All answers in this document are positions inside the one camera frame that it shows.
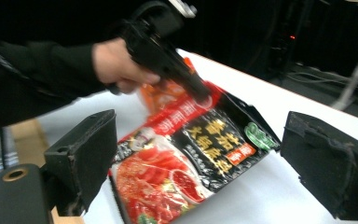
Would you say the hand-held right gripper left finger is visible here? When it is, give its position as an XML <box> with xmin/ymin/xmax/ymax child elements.
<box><xmin>43</xmin><ymin>108</ymin><xmax>118</xmax><ymax>217</ymax></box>

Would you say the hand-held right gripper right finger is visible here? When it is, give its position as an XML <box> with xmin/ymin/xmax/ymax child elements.
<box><xmin>280</xmin><ymin>110</ymin><xmax>358</xmax><ymax>221</ymax></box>

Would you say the orange transparent snack packet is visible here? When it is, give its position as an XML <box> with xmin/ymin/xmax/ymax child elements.
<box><xmin>138</xmin><ymin>57</ymin><xmax>197</xmax><ymax>116</ymax></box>

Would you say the black and red soup packet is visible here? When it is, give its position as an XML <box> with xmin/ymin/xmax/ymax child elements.
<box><xmin>108</xmin><ymin>78</ymin><xmax>282</xmax><ymax>224</ymax></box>

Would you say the white desk leg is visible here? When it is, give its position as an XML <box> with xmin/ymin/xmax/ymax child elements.
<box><xmin>330</xmin><ymin>32</ymin><xmax>358</xmax><ymax>111</ymax></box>

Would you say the black equipment stand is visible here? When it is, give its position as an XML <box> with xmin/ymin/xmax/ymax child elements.
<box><xmin>273</xmin><ymin>0</ymin><xmax>302</xmax><ymax>73</ymax></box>

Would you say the white floor cable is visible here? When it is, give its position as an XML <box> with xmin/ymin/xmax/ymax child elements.
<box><xmin>283</xmin><ymin>62</ymin><xmax>358</xmax><ymax>94</ymax></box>

